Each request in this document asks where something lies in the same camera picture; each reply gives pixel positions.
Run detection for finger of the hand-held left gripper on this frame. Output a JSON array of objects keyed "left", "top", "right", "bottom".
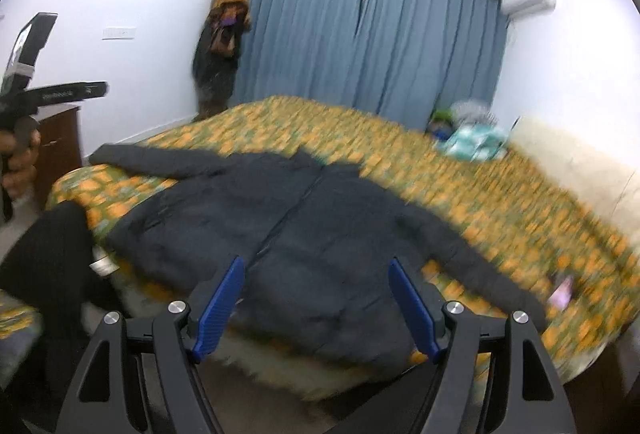
[{"left": 29, "top": 80, "right": 109, "bottom": 105}]

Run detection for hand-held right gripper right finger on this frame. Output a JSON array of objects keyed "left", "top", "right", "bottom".
[{"left": 389, "top": 258, "right": 576, "bottom": 434}]

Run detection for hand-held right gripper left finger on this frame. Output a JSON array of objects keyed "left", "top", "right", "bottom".
[{"left": 55, "top": 256, "right": 247, "bottom": 434}]

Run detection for black puffer jacket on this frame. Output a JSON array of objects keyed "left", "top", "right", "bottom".
[{"left": 89, "top": 143, "right": 551, "bottom": 367}]

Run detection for clothes hanging on rack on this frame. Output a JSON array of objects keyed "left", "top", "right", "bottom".
[{"left": 192, "top": 0, "right": 252, "bottom": 122}]

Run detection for person's left hand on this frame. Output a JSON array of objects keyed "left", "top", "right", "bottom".
[{"left": 0, "top": 126, "right": 42, "bottom": 201}]

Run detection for brown wooden cabinet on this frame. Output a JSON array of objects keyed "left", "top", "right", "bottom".
[{"left": 32, "top": 105, "right": 84, "bottom": 212}]

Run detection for bed with orange floral sheet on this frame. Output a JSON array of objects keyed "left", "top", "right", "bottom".
[{"left": 45, "top": 94, "right": 640, "bottom": 402}]

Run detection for small pink item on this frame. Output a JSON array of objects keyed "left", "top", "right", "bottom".
[{"left": 549, "top": 276, "right": 574, "bottom": 307}]

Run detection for teal and white folded cloth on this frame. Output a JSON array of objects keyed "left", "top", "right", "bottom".
[{"left": 444, "top": 123, "right": 507, "bottom": 161}]

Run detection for grey and white cloth pile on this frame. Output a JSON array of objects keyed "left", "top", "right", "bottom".
[{"left": 449, "top": 100, "right": 497, "bottom": 125}]

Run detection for cream headboard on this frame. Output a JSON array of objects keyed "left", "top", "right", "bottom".
[{"left": 510, "top": 115, "right": 640, "bottom": 227}]

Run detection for blue curtain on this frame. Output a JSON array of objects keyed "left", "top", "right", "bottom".
[{"left": 231, "top": 0, "right": 503, "bottom": 117}]

